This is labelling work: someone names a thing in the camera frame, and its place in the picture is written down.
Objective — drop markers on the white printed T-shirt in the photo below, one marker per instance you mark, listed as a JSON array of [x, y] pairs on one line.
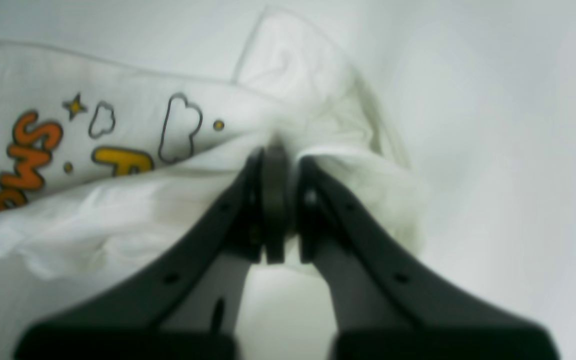
[[106, 166]]

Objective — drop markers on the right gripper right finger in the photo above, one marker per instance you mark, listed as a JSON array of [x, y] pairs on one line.
[[387, 304]]

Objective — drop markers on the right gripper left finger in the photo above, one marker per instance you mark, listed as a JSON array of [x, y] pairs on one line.
[[185, 304]]

